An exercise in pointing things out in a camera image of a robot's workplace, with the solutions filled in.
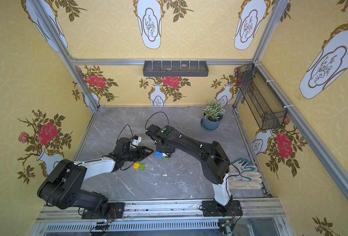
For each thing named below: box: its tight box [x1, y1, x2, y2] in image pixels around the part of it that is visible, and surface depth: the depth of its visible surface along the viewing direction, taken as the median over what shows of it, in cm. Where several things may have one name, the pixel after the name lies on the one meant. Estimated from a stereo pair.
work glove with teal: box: [228, 157, 263, 190], surface depth 85 cm
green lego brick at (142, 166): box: [138, 163, 146, 171], surface depth 89 cm
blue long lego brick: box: [154, 151, 166, 159], surface depth 90 cm
